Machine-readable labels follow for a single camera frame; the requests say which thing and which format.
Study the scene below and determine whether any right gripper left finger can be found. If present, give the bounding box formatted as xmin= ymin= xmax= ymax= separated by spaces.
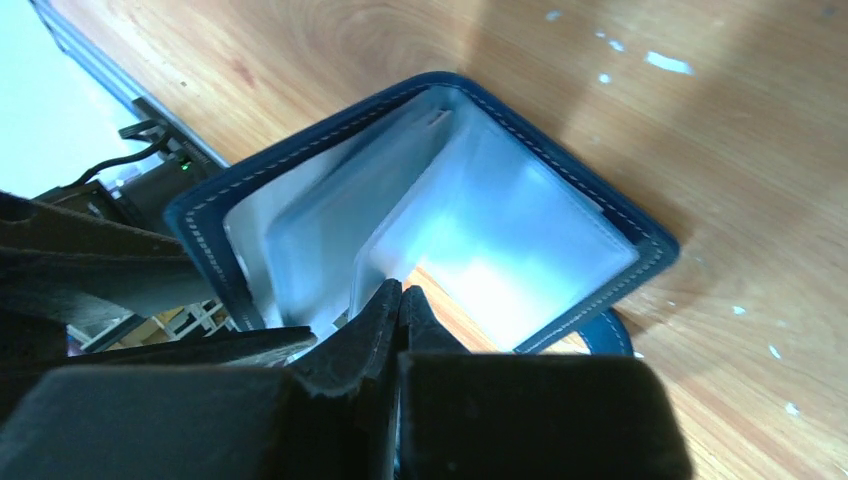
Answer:
xmin=1 ymin=280 xmax=402 ymax=479

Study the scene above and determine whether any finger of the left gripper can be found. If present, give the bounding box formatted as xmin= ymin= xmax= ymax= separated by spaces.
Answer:
xmin=1 ymin=326 xmax=317 ymax=411
xmin=1 ymin=193 xmax=215 ymax=318

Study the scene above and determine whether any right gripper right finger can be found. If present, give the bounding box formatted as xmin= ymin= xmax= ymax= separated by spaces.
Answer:
xmin=399 ymin=286 xmax=693 ymax=479

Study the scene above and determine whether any dark blue card holder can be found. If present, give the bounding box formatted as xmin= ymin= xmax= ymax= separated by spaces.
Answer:
xmin=164 ymin=71 xmax=680 ymax=355

